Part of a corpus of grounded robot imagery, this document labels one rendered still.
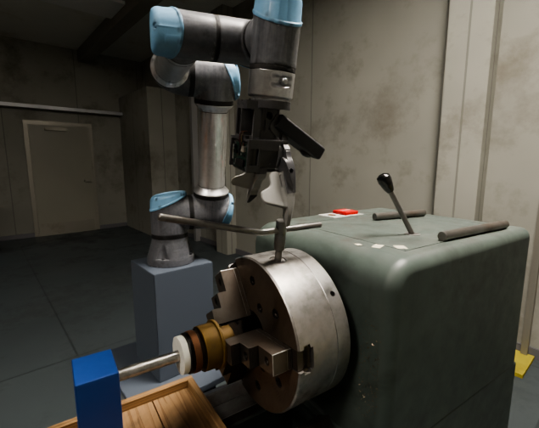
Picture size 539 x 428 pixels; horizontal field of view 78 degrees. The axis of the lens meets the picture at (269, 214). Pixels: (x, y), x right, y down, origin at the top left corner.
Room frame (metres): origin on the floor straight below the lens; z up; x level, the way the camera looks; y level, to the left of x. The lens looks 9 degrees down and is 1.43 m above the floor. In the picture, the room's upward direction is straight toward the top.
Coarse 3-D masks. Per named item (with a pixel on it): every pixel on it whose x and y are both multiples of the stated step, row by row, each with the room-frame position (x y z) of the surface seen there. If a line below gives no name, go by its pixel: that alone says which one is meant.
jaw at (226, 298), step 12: (216, 276) 0.69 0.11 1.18; (228, 276) 0.68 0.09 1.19; (228, 288) 0.66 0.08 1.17; (240, 288) 0.67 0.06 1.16; (216, 300) 0.65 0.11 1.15; (228, 300) 0.64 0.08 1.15; (240, 300) 0.66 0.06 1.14; (216, 312) 0.62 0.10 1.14; (228, 312) 0.63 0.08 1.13; (240, 312) 0.64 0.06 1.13; (252, 312) 0.65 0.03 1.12
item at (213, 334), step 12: (204, 324) 0.60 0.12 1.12; (216, 324) 0.59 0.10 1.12; (192, 336) 0.56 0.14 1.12; (204, 336) 0.56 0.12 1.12; (216, 336) 0.57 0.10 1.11; (228, 336) 0.59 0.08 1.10; (192, 348) 0.54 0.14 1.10; (204, 348) 0.55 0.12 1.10; (216, 348) 0.56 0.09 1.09; (192, 360) 0.54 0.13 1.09; (204, 360) 0.55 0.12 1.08; (216, 360) 0.56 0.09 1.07; (192, 372) 0.54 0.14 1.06
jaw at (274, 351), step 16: (240, 336) 0.59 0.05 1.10; (256, 336) 0.58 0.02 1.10; (272, 336) 0.58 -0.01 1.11; (240, 352) 0.56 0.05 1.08; (256, 352) 0.55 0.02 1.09; (272, 352) 0.52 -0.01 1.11; (288, 352) 0.53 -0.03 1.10; (304, 352) 0.53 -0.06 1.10; (272, 368) 0.51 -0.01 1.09; (288, 368) 0.53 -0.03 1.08; (304, 368) 0.53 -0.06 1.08
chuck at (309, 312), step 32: (256, 256) 0.66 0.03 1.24; (288, 256) 0.66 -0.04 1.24; (256, 288) 0.63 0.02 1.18; (288, 288) 0.57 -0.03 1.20; (320, 288) 0.60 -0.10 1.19; (256, 320) 0.70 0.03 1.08; (288, 320) 0.54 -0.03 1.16; (320, 320) 0.56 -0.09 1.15; (320, 352) 0.54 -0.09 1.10; (256, 384) 0.63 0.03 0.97; (288, 384) 0.54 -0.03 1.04; (320, 384) 0.55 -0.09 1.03
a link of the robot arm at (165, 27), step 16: (160, 16) 0.56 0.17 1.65; (176, 16) 0.57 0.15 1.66; (192, 16) 0.58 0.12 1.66; (208, 16) 0.59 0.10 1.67; (160, 32) 0.56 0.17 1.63; (176, 32) 0.57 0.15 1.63; (192, 32) 0.58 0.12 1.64; (208, 32) 0.59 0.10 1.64; (160, 48) 0.58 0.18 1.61; (176, 48) 0.58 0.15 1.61; (192, 48) 0.59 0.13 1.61; (208, 48) 0.60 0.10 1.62; (160, 64) 0.75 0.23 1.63; (176, 64) 0.66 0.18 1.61; (192, 64) 0.69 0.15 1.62; (160, 80) 0.89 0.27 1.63; (176, 80) 0.85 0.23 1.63
